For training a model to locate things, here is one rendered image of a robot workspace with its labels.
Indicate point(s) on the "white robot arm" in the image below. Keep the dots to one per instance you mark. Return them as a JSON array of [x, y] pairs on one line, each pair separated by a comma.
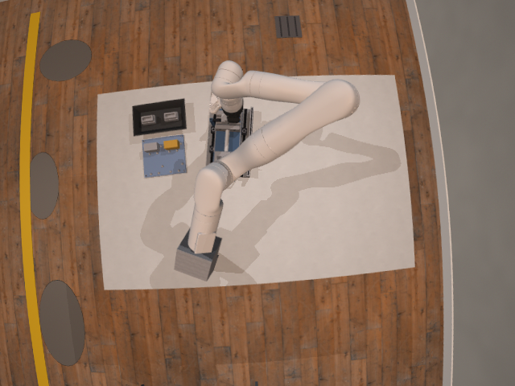
[[332, 101]]

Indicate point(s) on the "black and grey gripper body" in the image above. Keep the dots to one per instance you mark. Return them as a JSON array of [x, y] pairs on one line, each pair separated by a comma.
[[232, 113]]

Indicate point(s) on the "yellow rectangular block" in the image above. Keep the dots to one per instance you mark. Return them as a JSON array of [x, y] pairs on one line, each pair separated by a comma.
[[171, 145]]

